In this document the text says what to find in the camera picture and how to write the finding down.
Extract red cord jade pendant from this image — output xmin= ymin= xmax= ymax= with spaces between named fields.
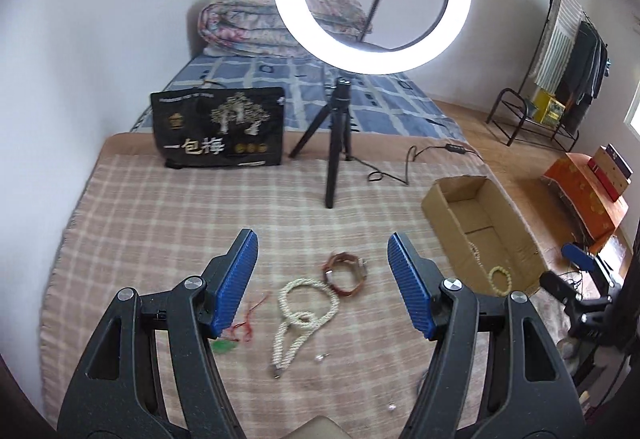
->
xmin=209 ymin=293 xmax=270 ymax=355

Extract long white pearl necklace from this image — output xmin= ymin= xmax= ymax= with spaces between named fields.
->
xmin=270 ymin=277 xmax=341 ymax=379

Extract brown leather watch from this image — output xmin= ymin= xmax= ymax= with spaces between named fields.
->
xmin=322 ymin=251 xmax=368 ymax=298

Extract orange cloth covered table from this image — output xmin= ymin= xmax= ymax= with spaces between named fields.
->
xmin=541 ymin=153 xmax=628 ymax=249

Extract cardboard box on table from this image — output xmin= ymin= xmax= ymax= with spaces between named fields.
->
xmin=588 ymin=144 xmax=634 ymax=201

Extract brown cardboard box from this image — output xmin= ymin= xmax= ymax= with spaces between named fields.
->
xmin=421 ymin=176 xmax=548 ymax=296

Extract window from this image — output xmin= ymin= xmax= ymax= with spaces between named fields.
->
xmin=625 ymin=84 xmax=640 ymax=139

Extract yellow box on rack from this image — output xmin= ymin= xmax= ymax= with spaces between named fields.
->
xmin=533 ymin=89 xmax=565 ymax=127

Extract dark hanging clothes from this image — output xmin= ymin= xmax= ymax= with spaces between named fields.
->
xmin=555 ymin=21 xmax=608 ymax=110

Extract striped hanging towel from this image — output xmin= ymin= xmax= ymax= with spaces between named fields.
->
xmin=529 ymin=0 xmax=585 ymax=94

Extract black clothes rack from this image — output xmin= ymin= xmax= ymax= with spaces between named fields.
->
xmin=486 ymin=0 xmax=611 ymax=152

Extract black printed gift bag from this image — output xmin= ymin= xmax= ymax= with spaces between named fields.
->
xmin=151 ymin=87 xmax=285 ymax=170

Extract black tripod stand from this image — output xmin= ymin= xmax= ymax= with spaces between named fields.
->
xmin=288 ymin=77 xmax=352 ymax=210

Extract folded floral quilt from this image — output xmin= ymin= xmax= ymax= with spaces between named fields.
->
xmin=198 ymin=0 xmax=367 ymax=58

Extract small pearl necklace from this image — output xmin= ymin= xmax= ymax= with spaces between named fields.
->
xmin=466 ymin=241 xmax=490 ymax=276

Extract black ring light cable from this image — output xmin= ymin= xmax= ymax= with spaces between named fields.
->
xmin=344 ymin=142 xmax=483 ymax=185

